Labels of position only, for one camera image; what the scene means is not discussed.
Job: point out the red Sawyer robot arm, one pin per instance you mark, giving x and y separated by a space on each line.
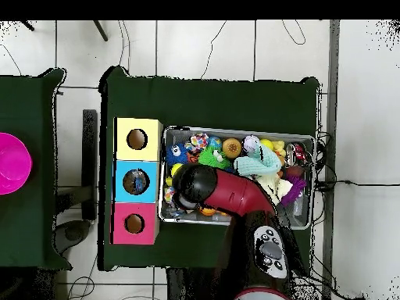
237 190

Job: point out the purple spiky ball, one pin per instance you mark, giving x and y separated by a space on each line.
293 187

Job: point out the colourful polka-dot cloth ball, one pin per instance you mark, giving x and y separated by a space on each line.
199 140

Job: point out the cream yellow cloth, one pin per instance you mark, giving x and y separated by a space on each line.
275 186

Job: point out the green fuzzy googly-eyed toy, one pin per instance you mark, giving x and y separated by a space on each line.
212 157

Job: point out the white baseball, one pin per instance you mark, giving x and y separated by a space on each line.
249 142

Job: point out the black flat panel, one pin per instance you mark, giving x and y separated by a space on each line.
89 156

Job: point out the toy burger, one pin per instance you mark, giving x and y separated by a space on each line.
232 147

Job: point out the grey round stand base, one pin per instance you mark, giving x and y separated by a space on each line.
73 234

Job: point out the blue fuzzy googly-eyed toy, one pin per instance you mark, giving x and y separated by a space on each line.
175 154

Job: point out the wooden box with three holes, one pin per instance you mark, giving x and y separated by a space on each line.
137 156

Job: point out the crushed clear plastic bottle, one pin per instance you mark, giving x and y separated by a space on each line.
136 181

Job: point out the crushed red soda can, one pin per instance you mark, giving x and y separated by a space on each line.
300 153

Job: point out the dark green tablecloth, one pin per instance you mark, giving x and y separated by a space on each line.
218 103
28 109

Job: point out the yellow tennis ball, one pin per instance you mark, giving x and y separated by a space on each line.
267 143

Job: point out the pink plastic bowl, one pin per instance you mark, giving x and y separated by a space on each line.
14 164

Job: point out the shallow clear mesh bin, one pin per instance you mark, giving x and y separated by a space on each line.
176 135

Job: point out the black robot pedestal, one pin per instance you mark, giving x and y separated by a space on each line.
193 286

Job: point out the light blue cloth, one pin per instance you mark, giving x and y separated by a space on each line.
259 162

